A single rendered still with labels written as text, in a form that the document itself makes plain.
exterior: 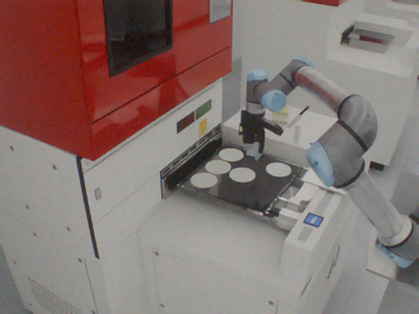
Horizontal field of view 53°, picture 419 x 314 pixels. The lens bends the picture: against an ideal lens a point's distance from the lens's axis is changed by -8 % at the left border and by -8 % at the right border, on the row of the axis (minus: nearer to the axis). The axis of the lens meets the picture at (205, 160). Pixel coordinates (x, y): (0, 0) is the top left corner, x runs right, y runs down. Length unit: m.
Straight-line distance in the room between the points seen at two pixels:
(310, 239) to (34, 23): 1.01
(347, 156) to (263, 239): 0.55
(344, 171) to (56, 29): 0.83
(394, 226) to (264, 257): 0.45
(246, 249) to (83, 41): 0.87
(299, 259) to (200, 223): 0.43
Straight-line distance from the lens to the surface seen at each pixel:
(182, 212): 1.70
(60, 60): 1.20
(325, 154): 1.16
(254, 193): 1.67
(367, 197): 1.27
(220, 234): 1.60
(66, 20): 1.14
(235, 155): 1.88
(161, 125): 1.58
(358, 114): 1.20
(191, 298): 1.71
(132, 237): 1.65
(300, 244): 1.38
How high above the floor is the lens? 1.88
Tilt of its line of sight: 32 degrees down
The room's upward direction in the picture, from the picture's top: straight up
